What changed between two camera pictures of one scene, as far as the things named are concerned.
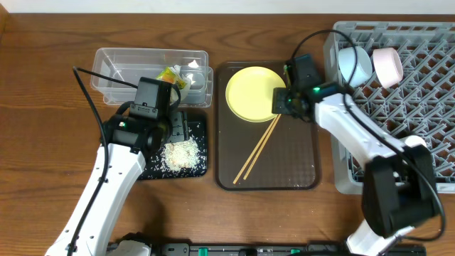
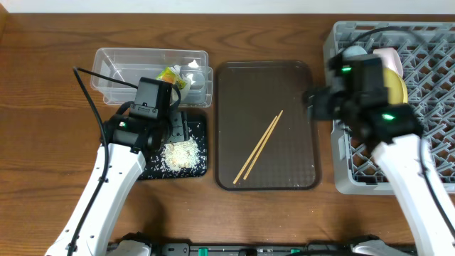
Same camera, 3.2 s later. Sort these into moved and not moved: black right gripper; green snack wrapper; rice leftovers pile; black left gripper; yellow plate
Moved: yellow plate; black right gripper
Not moved: green snack wrapper; rice leftovers pile; black left gripper
